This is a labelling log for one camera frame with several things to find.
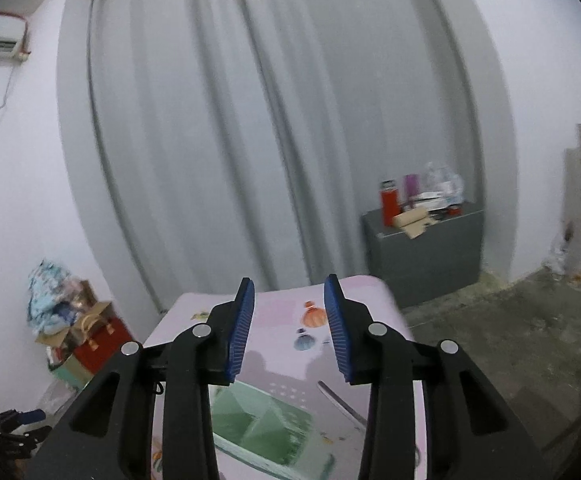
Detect red thermos bottle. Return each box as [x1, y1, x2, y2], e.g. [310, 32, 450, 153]
[380, 180, 401, 228]

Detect purple cup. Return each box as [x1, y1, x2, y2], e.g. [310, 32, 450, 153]
[404, 174, 419, 205]

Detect cardboard box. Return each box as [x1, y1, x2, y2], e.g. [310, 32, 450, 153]
[36, 280, 116, 348]

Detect blue patterned cloth bundle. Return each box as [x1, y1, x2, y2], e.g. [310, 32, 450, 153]
[27, 260, 83, 336]

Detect grey curtain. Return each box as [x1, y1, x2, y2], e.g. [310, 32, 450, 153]
[56, 0, 519, 313]

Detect brown paper roll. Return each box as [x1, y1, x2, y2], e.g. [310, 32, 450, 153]
[392, 208, 429, 229]

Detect red gift bag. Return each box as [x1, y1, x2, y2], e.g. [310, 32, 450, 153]
[74, 314, 132, 375]

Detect clear plastic bag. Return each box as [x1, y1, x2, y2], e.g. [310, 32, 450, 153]
[423, 162, 465, 206]

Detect green plastic utensil holder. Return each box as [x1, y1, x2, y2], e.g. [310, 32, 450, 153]
[209, 382, 336, 479]

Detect dark grey cabinet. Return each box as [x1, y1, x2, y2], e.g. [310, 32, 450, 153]
[362, 203, 484, 308]

